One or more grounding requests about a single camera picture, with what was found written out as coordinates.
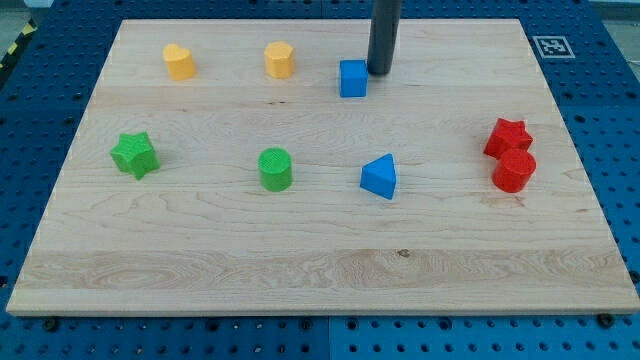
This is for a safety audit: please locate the blue cube block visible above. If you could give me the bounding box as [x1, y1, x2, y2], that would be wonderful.
[339, 59, 368, 98]

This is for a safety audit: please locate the blue triangle block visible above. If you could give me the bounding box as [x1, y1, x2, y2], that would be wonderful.
[360, 153, 397, 200]

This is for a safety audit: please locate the green cylinder block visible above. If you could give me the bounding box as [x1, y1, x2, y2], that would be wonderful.
[258, 147, 292, 192]

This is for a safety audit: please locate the yellow hexagon block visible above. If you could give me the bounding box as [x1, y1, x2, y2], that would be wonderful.
[264, 41, 295, 79]

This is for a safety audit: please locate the light wooden board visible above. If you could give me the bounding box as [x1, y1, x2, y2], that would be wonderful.
[7, 19, 639, 317]

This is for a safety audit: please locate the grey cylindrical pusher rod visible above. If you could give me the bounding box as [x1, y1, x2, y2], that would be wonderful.
[367, 0, 402, 76]

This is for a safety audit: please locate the green star block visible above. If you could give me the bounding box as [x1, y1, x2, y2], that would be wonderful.
[110, 132, 160, 180]

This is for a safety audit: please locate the red star block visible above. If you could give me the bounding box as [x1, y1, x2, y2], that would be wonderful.
[484, 118, 534, 159]

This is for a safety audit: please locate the red cylinder block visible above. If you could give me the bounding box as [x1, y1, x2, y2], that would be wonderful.
[492, 148, 537, 193]

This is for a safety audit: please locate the white fiducial marker tag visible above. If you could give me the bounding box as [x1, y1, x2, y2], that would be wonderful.
[533, 35, 575, 59]

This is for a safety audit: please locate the black bolt front left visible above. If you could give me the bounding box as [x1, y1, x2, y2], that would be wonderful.
[42, 317, 60, 333]

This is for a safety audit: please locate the black bolt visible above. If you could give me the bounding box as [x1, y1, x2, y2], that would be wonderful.
[596, 313, 616, 329]
[42, 317, 60, 333]

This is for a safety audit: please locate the black bolt front right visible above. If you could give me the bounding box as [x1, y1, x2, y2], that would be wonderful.
[596, 313, 616, 329]

